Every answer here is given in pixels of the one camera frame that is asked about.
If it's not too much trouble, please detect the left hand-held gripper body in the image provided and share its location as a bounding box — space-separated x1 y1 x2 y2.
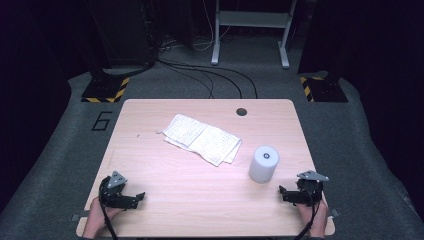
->
98 170 136 210

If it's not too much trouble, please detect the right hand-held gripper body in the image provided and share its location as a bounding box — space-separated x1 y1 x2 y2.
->
289 170 330 206

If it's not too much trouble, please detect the white patterned cloth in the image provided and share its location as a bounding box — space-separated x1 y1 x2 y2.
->
156 113 243 168

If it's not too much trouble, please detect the person's left hand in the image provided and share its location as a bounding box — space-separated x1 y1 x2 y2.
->
87 197 123 232

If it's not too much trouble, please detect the person's right hand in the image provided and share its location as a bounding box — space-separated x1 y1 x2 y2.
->
295 199 330 232

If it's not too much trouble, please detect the black striped stand base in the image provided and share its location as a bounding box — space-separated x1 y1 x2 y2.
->
81 75 131 104
299 75 349 104

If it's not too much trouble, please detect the dark curtain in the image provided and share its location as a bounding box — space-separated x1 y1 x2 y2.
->
0 0 88 204
297 0 424 79

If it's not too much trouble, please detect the dark cabinet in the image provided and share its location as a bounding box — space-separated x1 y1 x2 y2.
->
85 0 157 69

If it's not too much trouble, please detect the white metal stand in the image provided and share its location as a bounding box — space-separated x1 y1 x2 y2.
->
211 0 298 70

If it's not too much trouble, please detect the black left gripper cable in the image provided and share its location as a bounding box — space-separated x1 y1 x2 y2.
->
98 176 120 240

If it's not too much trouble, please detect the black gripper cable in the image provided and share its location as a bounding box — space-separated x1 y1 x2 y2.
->
293 186 322 240
98 176 120 240

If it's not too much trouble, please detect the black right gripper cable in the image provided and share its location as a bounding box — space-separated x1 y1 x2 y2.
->
293 186 322 240

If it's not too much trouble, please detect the black floor cable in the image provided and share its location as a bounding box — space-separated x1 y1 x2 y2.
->
159 60 243 100
159 61 215 100
158 58 259 100

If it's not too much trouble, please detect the white thin cable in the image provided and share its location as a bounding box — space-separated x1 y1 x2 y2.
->
192 0 232 52

